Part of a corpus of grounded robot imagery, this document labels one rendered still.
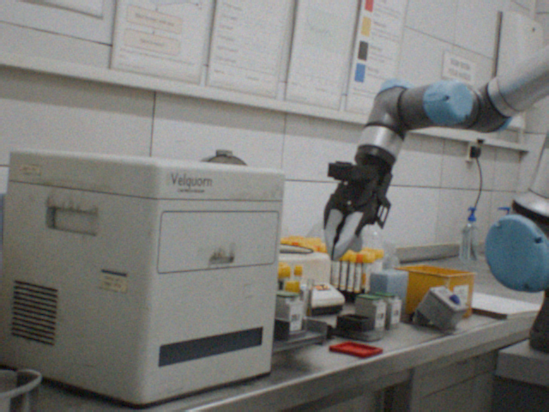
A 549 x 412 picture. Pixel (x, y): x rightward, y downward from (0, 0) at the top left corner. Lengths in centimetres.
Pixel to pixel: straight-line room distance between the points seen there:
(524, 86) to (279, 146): 97
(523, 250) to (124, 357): 61
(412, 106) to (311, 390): 53
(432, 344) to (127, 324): 76
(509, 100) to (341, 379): 57
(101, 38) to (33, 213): 74
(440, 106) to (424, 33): 162
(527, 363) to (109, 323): 68
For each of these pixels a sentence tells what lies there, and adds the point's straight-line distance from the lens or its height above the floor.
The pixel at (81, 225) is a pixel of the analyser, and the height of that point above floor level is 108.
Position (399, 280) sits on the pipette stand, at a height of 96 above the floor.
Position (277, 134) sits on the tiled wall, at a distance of 239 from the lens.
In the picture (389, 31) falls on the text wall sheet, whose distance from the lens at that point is 287.
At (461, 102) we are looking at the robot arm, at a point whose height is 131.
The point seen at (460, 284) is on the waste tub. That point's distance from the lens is 199.
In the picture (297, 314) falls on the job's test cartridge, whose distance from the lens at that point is 140.
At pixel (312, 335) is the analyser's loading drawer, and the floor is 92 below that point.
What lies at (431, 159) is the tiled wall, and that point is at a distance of 325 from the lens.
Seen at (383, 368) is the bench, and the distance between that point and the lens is 155.
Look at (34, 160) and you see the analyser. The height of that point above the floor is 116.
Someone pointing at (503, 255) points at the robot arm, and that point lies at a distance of 141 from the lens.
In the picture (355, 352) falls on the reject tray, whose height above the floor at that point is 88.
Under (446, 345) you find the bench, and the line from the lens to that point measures 178.
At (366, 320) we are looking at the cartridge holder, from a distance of 166.
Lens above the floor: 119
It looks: 3 degrees down
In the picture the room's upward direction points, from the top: 5 degrees clockwise
